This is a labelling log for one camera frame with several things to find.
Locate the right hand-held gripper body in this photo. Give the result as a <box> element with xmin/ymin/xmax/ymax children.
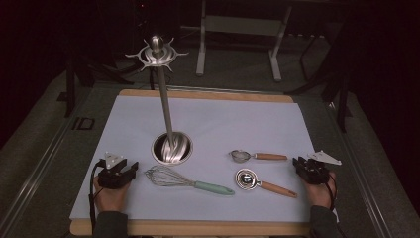
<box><xmin>295</xmin><ymin>150</ymin><xmax>343</xmax><ymax>185</ymax></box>

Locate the small mesh strainer wooden handle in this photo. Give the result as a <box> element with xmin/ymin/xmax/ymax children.
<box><xmin>229</xmin><ymin>149</ymin><xmax>288</xmax><ymax>165</ymax></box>

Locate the metal egg separator wooden handle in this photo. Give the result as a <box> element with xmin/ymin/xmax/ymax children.
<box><xmin>235</xmin><ymin>168</ymin><xmax>298</xmax><ymax>199</ymax></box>

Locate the wire whisk with green handle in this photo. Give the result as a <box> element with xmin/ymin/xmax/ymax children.
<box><xmin>144</xmin><ymin>165</ymin><xmax>236</xmax><ymax>196</ymax></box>

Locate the metal utensil rack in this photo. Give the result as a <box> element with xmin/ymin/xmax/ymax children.
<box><xmin>125</xmin><ymin>35</ymin><xmax>194</xmax><ymax>166</ymax></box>

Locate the person's right hand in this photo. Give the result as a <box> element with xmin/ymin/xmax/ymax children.
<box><xmin>301</xmin><ymin>171</ymin><xmax>338</xmax><ymax>210</ymax></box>

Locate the person's left hand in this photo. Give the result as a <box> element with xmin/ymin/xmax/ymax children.
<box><xmin>93</xmin><ymin>175</ymin><xmax>132</xmax><ymax>213</ymax></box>

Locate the black metal stand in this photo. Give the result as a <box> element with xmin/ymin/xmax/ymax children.
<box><xmin>285</xmin><ymin>31</ymin><xmax>354</xmax><ymax>134</ymax></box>
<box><xmin>56</xmin><ymin>54</ymin><xmax>97</xmax><ymax>119</ymax></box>

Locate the white table mat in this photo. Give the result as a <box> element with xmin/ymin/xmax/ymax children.
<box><xmin>69</xmin><ymin>94</ymin><xmax>340</xmax><ymax>223</ymax></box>

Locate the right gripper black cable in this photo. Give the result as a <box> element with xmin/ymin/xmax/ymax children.
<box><xmin>325</xmin><ymin>173</ymin><xmax>339</xmax><ymax>212</ymax></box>

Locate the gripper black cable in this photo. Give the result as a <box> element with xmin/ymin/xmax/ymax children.
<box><xmin>87</xmin><ymin>159</ymin><xmax>107</xmax><ymax>234</ymax></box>
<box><xmin>325</xmin><ymin>173</ymin><xmax>339</xmax><ymax>212</ymax></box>

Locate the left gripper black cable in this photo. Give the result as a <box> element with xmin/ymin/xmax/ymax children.
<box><xmin>87</xmin><ymin>159</ymin><xmax>107</xmax><ymax>234</ymax></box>

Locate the metal floor rail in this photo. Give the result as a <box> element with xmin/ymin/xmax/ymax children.
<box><xmin>0</xmin><ymin>95</ymin><xmax>87</xmax><ymax>238</ymax></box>
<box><xmin>325</xmin><ymin>98</ymin><xmax>394</xmax><ymax>238</ymax></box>

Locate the black floor bracket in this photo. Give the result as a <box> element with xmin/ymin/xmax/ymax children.
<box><xmin>71</xmin><ymin>116</ymin><xmax>96</xmax><ymax>131</ymax></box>

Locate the grey metal frame stand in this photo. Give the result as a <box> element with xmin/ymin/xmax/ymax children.
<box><xmin>180</xmin><ymin>0</ymin><xmax>293</xmax><ymax>83</ymax></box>

